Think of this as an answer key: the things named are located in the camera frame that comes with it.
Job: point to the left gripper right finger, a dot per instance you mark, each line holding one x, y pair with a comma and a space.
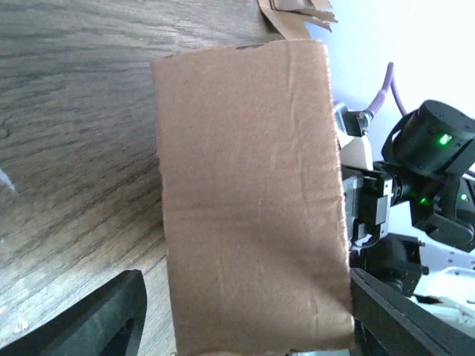
398, 324

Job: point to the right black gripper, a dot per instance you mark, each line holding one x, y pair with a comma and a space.
392, 258

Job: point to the stack of flat cardboard boxes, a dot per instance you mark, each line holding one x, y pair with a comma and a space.
289, 17

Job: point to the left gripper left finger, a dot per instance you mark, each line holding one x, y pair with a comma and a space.
108, 321

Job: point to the cardboard box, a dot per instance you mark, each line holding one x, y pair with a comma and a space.
253, 206

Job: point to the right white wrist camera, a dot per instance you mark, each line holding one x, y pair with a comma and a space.
351, 128

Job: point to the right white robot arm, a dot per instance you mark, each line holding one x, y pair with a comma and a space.
410, 216

